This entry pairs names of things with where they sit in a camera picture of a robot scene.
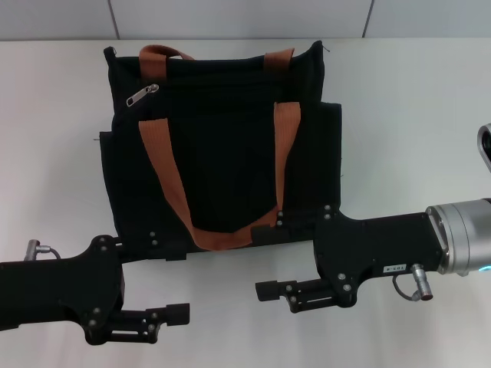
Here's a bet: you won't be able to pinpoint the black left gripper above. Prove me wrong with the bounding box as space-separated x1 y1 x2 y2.
0 228 191 345

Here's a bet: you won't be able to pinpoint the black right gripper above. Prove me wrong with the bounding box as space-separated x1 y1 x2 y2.
250 204 448 314

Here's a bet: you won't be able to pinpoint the black food bag orange handles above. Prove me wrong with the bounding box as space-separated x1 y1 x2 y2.
98 40 343 262

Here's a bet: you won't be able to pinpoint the right gripper cable with plugs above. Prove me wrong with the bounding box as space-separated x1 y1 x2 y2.
390 262 437 301

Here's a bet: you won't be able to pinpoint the left gripper cable with plug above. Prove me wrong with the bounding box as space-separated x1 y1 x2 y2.
25 239 62 262

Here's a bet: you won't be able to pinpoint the silver zipper pull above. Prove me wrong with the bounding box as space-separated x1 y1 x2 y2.
126 83 160 108

